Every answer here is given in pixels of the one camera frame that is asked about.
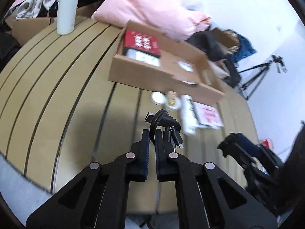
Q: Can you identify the white green box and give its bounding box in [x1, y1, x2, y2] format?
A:
[125, 49, 161, 67]

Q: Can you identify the black jacket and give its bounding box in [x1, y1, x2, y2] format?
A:
[188, 31, 229, 62]

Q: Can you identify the white thermos bottle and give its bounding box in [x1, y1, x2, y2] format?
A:
[57, 0, 83, 36]

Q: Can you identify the small white round jar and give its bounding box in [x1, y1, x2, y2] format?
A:
[178, 61, 193, 71]

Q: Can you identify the red box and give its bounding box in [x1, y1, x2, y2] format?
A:
[123, 30, 161, 57]

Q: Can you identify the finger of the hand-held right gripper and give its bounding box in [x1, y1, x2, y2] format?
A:
[217, 133, 260, 170]

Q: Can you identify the pink white packet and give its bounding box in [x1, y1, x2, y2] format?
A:
[193, 102, 224, 130]

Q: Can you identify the open cardboard box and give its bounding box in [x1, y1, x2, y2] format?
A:
[207, 27, 239, 80]

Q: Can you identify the cream cloth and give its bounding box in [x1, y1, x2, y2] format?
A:
[15, 0, 62, 21]

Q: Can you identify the pink down jacket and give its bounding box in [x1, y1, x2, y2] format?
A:
[92, 0, 212, 41]

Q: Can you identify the blue bag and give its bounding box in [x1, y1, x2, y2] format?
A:
[232, 30, 258, 61]

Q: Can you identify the black tripod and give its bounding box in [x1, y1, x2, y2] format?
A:
[238, 55, 287, 101]

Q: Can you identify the black USB cable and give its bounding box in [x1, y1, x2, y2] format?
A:
[145, 110, 184, 152]

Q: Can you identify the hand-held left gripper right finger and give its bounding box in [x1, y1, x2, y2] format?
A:
[155, 129, 279, 229]

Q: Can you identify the white spray bottle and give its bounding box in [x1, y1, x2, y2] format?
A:
[180, 95, 199, 135]

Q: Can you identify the cardboard box with clothes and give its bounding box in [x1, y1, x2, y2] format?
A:
[6, 3, 100, 46]

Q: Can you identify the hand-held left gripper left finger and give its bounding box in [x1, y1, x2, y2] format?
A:
[26, 129, 150, 229]

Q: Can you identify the shallow cardboard box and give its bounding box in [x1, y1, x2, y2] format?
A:
[109, 20, 226, 104]

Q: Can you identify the small red object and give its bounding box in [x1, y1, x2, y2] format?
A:
[258, 138, 273, 148]

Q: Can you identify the gold label jar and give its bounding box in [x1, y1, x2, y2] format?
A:
[164, 91, 183, 111]

